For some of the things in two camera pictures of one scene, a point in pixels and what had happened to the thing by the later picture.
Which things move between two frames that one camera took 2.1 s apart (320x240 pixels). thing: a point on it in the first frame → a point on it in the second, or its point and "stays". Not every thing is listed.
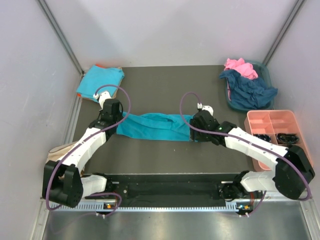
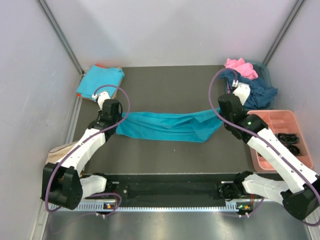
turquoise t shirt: [156, 126] stays
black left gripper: [120, 115] stays
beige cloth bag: [55, 153] stays
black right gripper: [194, 135] → [221, 114]
